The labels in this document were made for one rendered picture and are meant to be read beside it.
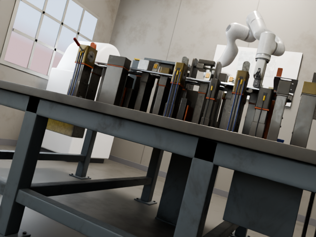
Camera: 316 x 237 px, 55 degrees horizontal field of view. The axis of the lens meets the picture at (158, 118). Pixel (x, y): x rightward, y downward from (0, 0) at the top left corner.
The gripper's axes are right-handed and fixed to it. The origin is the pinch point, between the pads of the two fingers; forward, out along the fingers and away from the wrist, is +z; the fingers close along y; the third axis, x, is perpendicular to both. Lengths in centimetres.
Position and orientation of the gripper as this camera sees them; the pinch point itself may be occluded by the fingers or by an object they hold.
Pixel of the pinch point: (256, 86)
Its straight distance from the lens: 184.0
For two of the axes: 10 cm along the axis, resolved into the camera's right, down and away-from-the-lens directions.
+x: 9.1, 2.1, -3.7
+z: -2.4, 9.7, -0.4
